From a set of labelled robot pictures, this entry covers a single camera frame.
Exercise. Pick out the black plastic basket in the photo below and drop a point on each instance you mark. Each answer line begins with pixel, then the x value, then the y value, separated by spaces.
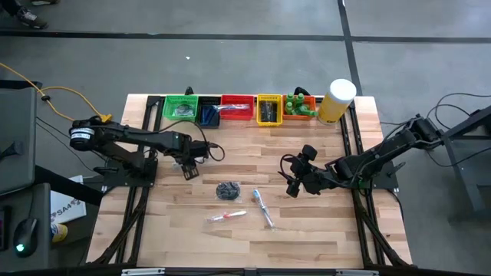
pixel 209 100

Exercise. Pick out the black bar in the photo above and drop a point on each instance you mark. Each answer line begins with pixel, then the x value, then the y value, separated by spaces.
pixel 69 186

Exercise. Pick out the silver metal bracket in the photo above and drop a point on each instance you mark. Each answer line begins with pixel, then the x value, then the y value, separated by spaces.
pixel 144 271
pixel 356 273

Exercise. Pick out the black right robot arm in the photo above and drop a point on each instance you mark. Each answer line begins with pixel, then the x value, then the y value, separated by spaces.
pixel 383 153

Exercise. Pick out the yellow canister white lid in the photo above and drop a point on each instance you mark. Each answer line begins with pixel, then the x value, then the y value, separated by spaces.
pixel 337 103

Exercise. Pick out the black clamp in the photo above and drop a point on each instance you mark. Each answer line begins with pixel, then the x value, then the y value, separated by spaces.
pixel 188 91
pixel 302 91

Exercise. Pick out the black table frame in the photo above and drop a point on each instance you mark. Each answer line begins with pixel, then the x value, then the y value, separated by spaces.
pixel 144 126

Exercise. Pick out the green plastic basket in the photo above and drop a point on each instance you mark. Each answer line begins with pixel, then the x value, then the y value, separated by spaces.
pixel 167 103

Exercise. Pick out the grey desk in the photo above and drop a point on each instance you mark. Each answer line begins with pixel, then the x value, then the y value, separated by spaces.
pixel 15 153

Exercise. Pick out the orange plastic basket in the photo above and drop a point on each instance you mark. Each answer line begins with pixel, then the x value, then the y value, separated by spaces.
pixel 311 101

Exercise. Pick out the green shampoo bottle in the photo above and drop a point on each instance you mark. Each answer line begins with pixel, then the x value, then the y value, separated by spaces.
pixel 300 97
pixel 298 110
pixel 311 113
pixel 290 96
pixel 289 108

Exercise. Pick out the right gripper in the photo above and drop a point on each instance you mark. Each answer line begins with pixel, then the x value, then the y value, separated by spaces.
pixel 312 180

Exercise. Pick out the red plastic basket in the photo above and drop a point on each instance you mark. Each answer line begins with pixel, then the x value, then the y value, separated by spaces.
pixel 238 115

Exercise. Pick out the yellow blue small object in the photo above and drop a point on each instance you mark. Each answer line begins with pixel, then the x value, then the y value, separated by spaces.
pixel 60 233

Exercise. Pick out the yellow plastic basket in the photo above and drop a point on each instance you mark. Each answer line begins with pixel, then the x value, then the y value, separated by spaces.
pixel 269 97

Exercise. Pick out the white printed box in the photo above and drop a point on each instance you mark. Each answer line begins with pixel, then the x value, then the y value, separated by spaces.
pixel 67 207

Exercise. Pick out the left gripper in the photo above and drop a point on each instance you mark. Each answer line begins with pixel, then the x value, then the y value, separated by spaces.
pixel 190 158

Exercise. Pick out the person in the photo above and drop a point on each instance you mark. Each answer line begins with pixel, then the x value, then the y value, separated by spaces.
pixel 32 19

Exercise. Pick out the red white wrapped toothbrush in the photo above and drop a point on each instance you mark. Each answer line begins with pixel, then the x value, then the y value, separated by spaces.
pixel 230 214

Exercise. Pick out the black computer mouse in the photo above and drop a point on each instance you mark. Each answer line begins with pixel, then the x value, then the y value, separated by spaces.
pixel 25 235

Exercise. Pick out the blue disposable razor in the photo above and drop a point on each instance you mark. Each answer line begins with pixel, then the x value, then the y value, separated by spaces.
pixel 209 115
pixel 215 114
pixel 204 115

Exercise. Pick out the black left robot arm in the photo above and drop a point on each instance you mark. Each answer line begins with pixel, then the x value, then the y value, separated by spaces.
pixel 126 134

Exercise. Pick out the black metal stand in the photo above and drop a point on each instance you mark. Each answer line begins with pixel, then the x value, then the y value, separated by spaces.
pixel 464 172

